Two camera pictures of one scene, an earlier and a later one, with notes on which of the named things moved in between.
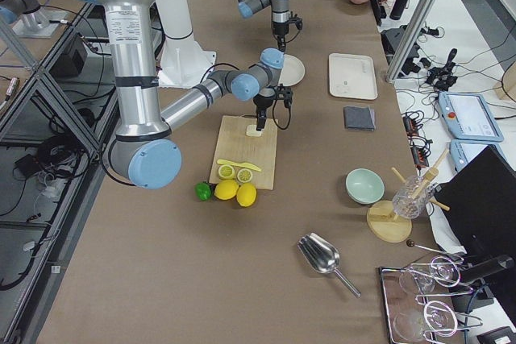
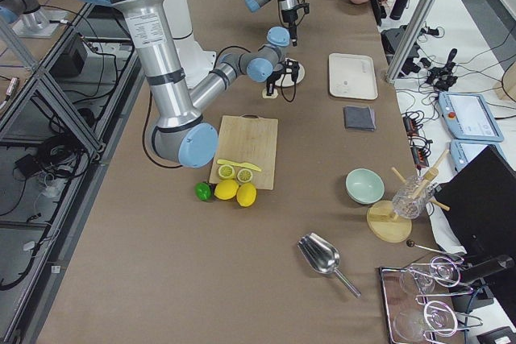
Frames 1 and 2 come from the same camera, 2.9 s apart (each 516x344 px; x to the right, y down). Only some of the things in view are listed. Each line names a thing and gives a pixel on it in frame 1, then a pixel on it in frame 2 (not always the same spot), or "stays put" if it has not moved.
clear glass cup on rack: (415, 192) stays put
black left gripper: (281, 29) → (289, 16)
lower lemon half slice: (226, 172) stays put
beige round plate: (293, 71) stays put
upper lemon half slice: (244, 176) stays put
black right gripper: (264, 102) → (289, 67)
